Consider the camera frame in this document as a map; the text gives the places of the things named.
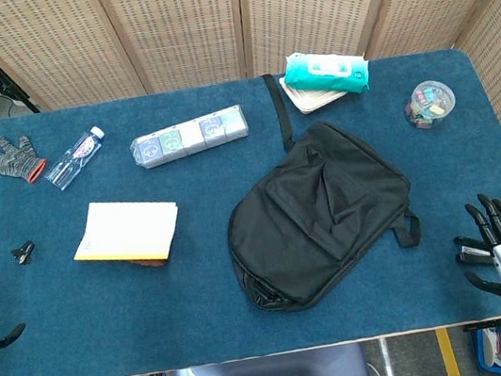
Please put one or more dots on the yellow-edged white notebook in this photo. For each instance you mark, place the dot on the yellow-edged white notebook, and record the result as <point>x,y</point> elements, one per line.
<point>130,228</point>

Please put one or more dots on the black fabric backpack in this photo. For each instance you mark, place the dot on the black fabric backpack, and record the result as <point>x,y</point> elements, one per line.
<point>317,215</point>

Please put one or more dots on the small black binder clip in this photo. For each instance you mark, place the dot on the small black binder clip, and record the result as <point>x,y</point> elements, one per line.
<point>23,252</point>

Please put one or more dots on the grey striped work glove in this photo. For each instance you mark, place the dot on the grey striped work glove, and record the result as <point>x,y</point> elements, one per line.
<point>9,157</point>

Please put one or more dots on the blue carpet table mat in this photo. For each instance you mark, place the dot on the blue carpet table mat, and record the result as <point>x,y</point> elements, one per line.
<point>110,324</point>

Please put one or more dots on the clear plastic water bottle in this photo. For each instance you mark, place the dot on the clear plastic water bottle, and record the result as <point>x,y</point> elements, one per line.
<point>74,159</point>

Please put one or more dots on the rust brown cloth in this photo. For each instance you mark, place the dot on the rust brown cloth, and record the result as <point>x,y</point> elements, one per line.
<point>148,262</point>

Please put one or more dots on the clear jar of binder clips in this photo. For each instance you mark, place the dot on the clear jar of binder clips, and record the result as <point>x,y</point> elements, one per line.
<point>430,104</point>

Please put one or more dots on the wrapped pack of tissue boxes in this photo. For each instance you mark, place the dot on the wrapped pack of tissue boxes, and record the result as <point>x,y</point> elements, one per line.
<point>190,136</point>

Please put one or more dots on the beige lidded container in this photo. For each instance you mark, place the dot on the beige lidded container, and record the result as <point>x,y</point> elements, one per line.
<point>313,101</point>

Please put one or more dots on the teal wet wipes pack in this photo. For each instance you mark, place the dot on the teal wet wipes pack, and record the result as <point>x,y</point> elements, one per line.
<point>327,72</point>

